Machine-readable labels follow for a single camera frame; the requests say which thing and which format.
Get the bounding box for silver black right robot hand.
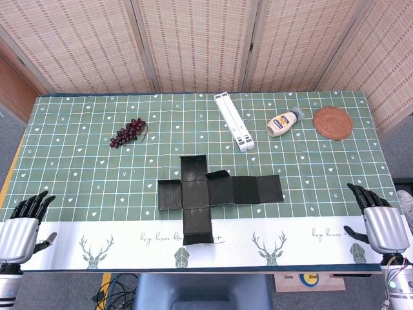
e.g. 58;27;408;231
343;183;411;256

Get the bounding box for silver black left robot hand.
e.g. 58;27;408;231
0;190;57;264

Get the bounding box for black folding cardboard box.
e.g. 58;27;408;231
157;154;284;246

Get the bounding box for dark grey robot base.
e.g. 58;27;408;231
134;273;274;310

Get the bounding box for grey white shoe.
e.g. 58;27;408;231
396;189;413;227

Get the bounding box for green grid tablecloth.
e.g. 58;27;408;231
0;90;408;271

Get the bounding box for round woven brown coaster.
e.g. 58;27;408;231
313;106;354;141

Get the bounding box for orange brown wooden door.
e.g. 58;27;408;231
0;54;39;125

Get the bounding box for mayonnaise squeeze bottle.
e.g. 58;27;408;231
265;106;305;138

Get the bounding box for dark red grape bunch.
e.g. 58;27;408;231
109;117;150;149

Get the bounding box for white folding stand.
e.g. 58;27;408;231
214;92;255;153

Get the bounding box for bamboo folding screen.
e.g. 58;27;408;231
0;0;413;136

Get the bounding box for black floor cables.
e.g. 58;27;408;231
92;273;139;310

